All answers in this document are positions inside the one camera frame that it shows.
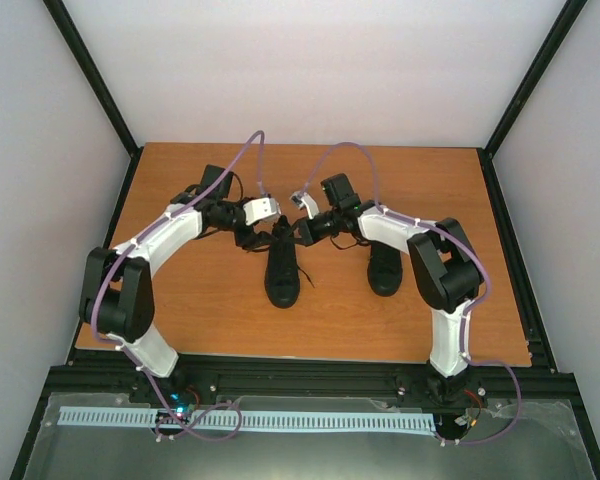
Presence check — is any black sneaker one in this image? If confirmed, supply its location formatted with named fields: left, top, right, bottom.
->
left=242, top=215, right=311, bottom=309

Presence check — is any black sneaker with laces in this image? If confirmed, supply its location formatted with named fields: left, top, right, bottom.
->
left=362, top=240, right=403, bottom=297

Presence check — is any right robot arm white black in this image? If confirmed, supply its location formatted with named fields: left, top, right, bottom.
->
left=291, top=174, right=491, bottom=405

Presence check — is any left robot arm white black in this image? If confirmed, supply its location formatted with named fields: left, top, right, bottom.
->
left=79, top=165, right=252, bottom=403

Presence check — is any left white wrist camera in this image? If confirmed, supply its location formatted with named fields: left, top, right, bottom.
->
left=243, top=197, right=281, bottom=226

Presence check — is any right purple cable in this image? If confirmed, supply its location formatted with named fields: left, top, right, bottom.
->
left=294, top=141, right=523, bottom=447

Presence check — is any purple cable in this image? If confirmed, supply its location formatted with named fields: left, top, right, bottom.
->
left=294, top=141, right=523, bottom=447
left=91, top=130, right=271, bottom=441

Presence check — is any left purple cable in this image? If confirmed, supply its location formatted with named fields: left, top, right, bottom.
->
left=91, top=130, right=271, bottom=441

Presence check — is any white slotted cable duct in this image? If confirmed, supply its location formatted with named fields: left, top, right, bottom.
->
left=57, top=406, right=436, bottom=435

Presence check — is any left black corner post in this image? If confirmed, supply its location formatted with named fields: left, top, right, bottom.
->
left=42, top=0, right=140, bottom=158

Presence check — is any black corner post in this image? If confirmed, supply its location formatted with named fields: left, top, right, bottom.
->
left=482, top=0, right=589, bottom=156
left=42, top=0, right=140, bottom=158

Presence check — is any grey metal base plate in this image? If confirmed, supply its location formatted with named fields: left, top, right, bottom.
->
left=22, top=392, right=597, bottom=480

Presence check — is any right black corner post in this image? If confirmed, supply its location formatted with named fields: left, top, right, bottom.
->
left=482, top=0, right=589, bottom=156

